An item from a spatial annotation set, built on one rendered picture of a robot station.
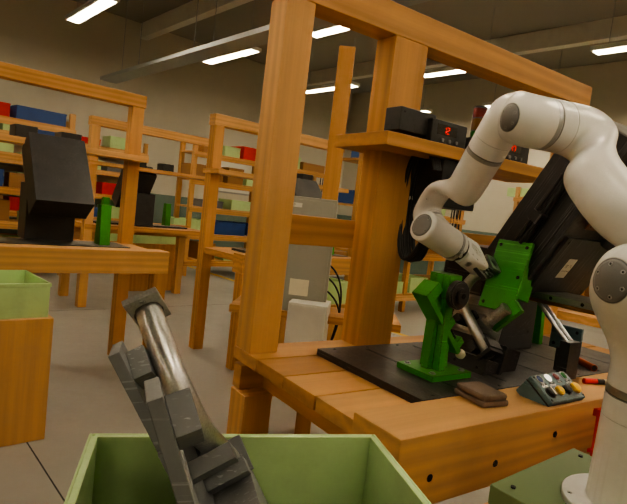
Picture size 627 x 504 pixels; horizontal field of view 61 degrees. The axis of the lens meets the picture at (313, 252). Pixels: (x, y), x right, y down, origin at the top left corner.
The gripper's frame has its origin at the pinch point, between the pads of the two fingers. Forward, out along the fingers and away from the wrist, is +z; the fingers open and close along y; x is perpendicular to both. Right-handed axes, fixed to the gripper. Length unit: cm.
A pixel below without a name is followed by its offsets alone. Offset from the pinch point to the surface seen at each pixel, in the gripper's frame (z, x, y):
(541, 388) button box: -5.0, -1.4, -41.0
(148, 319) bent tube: -107, 1, -54
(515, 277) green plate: 2.5, -5.6, -6.8
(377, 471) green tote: -67, 5, -65
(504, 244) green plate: 2.2, -7.2, 4.5
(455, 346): -10.3, 13.1, -23.2
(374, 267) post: -15.7, 27.2, 11.5
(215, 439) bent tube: -96, 4, -65
